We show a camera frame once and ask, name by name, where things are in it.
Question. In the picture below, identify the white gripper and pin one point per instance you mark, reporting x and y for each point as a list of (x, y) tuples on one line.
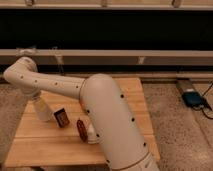
[(37, 100)]

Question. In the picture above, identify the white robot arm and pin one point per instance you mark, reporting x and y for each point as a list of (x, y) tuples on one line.
[(119, 136)]

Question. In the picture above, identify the dark brown eraser block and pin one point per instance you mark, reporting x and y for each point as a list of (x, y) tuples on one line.
[(61, 118)]

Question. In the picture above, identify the wooden table board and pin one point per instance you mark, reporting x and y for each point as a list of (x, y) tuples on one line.
[(38, 143)]

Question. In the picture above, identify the red brown oval object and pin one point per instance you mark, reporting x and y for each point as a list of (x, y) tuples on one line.
[(82, 130)]

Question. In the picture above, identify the blue power adapter box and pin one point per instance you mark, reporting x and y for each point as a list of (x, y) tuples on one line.
[(192, 99)]

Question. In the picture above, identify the grey metal rail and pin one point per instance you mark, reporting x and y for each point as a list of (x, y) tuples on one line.
[(110, 57)]

